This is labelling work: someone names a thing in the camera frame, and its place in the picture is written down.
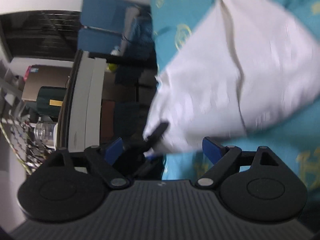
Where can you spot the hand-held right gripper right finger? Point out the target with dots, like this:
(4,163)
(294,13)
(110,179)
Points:
(211,150)

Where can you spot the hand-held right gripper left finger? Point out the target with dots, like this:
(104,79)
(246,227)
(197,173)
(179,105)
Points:
(113,150)

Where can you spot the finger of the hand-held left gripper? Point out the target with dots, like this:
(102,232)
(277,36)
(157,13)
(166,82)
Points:
(158,130)
(150,157)

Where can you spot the white shirt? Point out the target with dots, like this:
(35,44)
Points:
(225,67)

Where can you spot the white desk with black legs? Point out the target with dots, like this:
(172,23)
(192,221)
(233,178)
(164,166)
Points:
(85,100)

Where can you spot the clear plastic bottle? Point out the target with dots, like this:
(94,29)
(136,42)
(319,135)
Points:
(45,132)

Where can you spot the green ball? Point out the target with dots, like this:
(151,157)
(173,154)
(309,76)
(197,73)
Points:
(112,67)

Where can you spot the dark green ribbed container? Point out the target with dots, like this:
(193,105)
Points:
(50,102)

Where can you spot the small plush toy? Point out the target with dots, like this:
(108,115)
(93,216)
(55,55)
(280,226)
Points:
(115,50)

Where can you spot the cardboard box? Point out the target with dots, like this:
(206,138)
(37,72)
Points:
(47,80)

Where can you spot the short blue covered chair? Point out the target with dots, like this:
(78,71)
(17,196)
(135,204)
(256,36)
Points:
(97,40)

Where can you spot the grey seat cushion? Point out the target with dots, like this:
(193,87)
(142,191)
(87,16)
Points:
(131,22)

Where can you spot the bed with teal printed sheet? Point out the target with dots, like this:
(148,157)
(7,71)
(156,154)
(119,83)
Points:
(170,17)

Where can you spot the tall blue covered chair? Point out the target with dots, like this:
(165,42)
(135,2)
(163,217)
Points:
(107,10)

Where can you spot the dark window with grille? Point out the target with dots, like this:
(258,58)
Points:
(40,35)

